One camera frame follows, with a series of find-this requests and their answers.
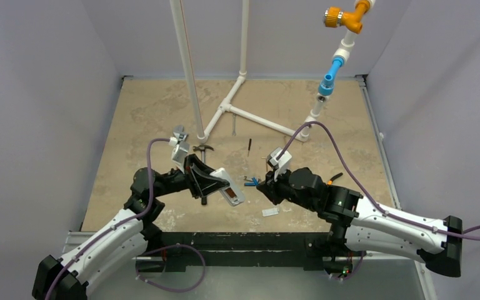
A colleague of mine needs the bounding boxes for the small black screwdriver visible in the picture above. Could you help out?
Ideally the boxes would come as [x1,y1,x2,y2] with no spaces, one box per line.
[247,138,252,157]

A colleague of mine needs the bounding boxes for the black handled hammer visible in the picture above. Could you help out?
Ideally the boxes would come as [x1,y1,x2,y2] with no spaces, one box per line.
[192,144,214,163]

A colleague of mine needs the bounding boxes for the orange pipe valve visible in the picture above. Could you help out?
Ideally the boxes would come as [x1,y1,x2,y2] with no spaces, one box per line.
[323,0,375,34]

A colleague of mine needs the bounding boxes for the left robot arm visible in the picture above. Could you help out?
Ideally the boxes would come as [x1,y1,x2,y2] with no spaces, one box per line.
[32,154,244,299]

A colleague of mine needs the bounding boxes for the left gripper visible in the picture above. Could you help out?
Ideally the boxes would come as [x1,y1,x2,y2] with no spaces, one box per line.
[152,154,229,199]

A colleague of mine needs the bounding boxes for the white battery cover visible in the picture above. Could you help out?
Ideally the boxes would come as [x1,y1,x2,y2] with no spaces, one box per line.
[261,207,279,218]

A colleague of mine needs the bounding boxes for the white remote control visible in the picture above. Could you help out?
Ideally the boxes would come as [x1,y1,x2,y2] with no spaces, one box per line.
[210,167,246,207]

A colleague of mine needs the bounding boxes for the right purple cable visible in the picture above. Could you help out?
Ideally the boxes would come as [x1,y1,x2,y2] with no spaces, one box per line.
[276,121,480,283]

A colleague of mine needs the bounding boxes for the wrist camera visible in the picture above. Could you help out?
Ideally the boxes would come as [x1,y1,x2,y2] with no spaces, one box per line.
[168,137,190,173]
[266,147,292,181]

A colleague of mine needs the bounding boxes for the blue pipe fitting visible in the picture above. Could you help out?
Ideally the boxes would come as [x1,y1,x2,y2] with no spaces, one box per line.
[317,57,345,96]

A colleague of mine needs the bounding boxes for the red adjustable wrench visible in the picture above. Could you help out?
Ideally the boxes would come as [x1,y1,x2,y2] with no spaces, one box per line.
[172,125,188,143]

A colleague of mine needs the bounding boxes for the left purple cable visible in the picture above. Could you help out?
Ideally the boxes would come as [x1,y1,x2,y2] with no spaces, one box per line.
[43,137,205,300]

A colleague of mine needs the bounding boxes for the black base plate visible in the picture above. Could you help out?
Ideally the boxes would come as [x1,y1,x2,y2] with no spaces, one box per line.
[134,232,364,274]

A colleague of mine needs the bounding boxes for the purple cable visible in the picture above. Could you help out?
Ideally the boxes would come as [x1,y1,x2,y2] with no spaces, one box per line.
[276,121,480,283]
[43,137,205,300]

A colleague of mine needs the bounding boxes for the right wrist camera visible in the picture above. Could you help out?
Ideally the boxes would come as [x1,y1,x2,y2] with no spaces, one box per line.
[266,147,292,181]

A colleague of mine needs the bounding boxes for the white pvc pipe frame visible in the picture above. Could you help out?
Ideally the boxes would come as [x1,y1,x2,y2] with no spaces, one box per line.
[169,0,359,142]

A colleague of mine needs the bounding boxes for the orange handled pliers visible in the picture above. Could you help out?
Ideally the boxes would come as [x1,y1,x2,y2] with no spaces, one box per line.
[327,172,343,185]

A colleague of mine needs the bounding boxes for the small silver spanner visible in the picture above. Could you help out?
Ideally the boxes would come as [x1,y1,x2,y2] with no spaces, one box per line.
[231,114,237,136]

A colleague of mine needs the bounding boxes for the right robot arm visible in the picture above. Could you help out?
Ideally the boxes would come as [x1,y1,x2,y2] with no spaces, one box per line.
[257,167,463,278]

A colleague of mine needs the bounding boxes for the aluminium rail frame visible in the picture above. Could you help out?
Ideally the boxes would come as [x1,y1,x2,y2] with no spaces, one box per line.
[59,74,439,300]

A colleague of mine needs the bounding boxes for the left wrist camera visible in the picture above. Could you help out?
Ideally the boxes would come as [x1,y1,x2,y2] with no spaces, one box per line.
[168,137,190,173]

